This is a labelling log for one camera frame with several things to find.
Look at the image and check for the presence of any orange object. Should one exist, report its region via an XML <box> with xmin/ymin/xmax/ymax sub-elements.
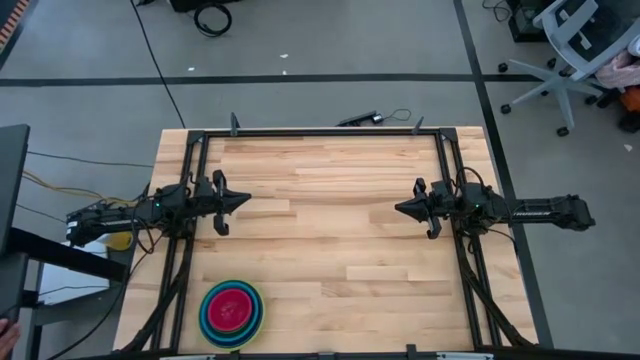
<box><xmin>619</xmin><ymin>85</ymin><xmax>640</xmax><ymax>114</ymax></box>

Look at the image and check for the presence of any grey mesh office chair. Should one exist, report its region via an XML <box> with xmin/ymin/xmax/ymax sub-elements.
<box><xmin>498</xmin><ymin>0</ymin><xmax>640</xmax><ymax>138</ymax></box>

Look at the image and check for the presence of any black floor cable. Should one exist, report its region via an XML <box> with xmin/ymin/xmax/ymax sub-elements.
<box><xmin>129</xmin><ymin>0</ymin><xmax>187</xmax><ymax>129</ymax></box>

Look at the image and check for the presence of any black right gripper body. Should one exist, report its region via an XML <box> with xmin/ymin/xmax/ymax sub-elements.
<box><xmin>411</xmin><ymin>177</ymin><xmax>454</xmax><ymax>241</ymax></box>

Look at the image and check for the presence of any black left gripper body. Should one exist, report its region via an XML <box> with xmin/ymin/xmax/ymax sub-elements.
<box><xmin>191</xmin><ymin>169</ymin><xmax>231</xmax><ymax>237</ymax></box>

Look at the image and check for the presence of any person's hand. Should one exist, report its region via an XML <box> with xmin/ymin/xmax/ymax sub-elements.
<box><xmin>0</xmin><ymin>318</ymin><xmax>23</xmax><ymax>360</ymax></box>

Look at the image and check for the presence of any thin black adapter cable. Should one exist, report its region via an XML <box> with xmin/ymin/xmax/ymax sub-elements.
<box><xmin>374</xmin><ymin>107</ymin><xmax>413</xmax><ymax>124</ymax></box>

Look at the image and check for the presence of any black aluminium table frame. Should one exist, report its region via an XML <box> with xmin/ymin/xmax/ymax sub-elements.
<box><xmin>118</xmin><ymin>125</ymin><xmax>540</xmax><ymax>360</ymax></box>

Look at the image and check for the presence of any yellow floor cable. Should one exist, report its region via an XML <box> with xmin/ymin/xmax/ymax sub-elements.
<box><xmin>21</xmin><ymin>168</ymin><xmax>135</xmax><ymax>207</ymax></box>

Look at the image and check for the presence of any black equipment box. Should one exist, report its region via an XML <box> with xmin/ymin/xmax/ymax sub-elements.
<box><xmin>506</xmin><ymin>0</ymin><xmax>552</xmax><ymax>44</ymax></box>

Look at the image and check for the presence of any black power adapter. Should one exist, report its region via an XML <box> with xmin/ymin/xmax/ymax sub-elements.
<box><xmin>335</xmin><ymin>109</ymin><xmax>385</xmax><ymax>128</ymax></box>

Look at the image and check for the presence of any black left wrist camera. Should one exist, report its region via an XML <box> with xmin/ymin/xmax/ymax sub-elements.
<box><xmin>193</xmin><ymin>174</ymin><xmax>215</xmax><ymax>199</ymax></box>

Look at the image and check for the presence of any teal plastic bowl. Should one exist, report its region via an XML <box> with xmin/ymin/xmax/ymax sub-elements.
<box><xmin>199</xmin><ymin>280</ymin><xmax>263</xmax><ymax>349</ymax></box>

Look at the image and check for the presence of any coiled black cable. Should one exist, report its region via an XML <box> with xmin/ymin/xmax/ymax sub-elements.
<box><xmin>192</xmin><ymin>1</ymin><xmax>234</xmax><ymax>39</ymax></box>

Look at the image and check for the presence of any orange striped mat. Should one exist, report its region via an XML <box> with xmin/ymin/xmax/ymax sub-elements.
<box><xmin>0</xmin><ymin>0</ymin><xmax>32</xmax><ymax>52</ymax></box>

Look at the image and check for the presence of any pink cloth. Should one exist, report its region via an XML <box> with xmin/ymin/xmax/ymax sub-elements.
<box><xmin>594</xmin><ymin>48</ymin><xmax>640</xmax><ymax>91</ymax></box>

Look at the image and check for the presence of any red plastic bowl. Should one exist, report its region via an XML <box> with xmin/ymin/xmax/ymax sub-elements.
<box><xmin>206</xmin><ymin>288</ymin><xmax>254</xmax><ymax>335</ymax></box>

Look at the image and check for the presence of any yellow round object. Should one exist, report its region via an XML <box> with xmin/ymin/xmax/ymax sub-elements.
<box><xmin>101</xmin><ymin>231</ymin><xmax>135</xmax><ymax>252</ymax></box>

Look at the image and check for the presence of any black desk stand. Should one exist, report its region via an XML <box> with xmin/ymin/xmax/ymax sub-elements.
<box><xmin>0</xmin><ymin>226</ymin><xmax>127</xmax><ymax>360</ymax></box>

